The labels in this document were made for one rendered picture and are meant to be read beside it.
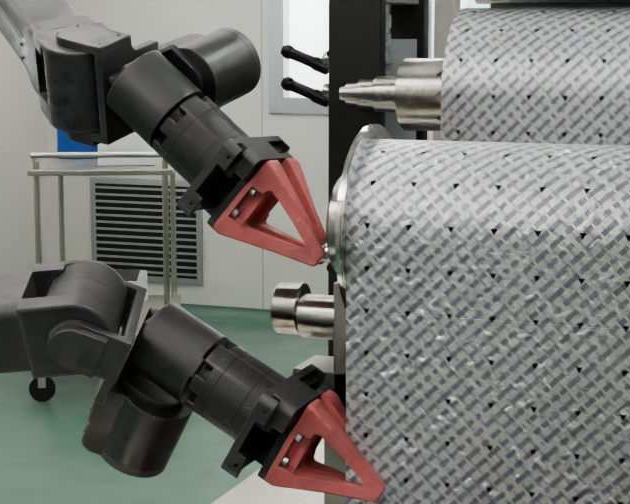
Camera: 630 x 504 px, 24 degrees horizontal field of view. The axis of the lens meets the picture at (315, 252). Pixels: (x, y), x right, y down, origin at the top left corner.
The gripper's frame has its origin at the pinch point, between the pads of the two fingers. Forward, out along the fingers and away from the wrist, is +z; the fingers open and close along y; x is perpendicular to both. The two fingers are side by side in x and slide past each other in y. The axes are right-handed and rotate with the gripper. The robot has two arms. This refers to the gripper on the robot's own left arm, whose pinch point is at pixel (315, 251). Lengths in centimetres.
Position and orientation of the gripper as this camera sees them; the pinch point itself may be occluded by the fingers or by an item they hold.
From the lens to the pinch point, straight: 107.4
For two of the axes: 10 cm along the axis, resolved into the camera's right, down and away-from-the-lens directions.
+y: -3.5, 1.0, -9.3
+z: 7.1, 6.8, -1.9
